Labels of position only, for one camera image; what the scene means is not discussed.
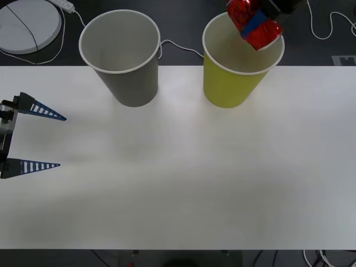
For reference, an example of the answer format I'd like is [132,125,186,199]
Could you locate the red drink can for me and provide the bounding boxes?
[225,0,284,51]

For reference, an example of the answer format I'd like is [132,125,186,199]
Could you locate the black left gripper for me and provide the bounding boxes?
[0,91,68,180]

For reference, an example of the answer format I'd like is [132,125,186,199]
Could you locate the black cable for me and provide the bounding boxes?
[6,4,39,65]

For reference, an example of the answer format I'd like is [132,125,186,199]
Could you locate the white power strip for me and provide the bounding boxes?
[46,0,76,13]

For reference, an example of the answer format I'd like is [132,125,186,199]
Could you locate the grey plastic bin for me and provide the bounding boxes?
[78,9,161,107]

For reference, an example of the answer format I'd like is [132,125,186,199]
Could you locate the white round disc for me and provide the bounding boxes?
[0,0,63,55]

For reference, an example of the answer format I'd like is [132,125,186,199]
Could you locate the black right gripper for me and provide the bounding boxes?
[240,0,305,39]

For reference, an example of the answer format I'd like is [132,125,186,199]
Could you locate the yellow-green plastic bin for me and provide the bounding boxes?
[202,11,285,109]

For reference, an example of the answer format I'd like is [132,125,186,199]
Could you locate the white cable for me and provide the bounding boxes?
[306,0,356,40]
[302,249,356,267]
[72,9,206,60]
[0,11,67,66]

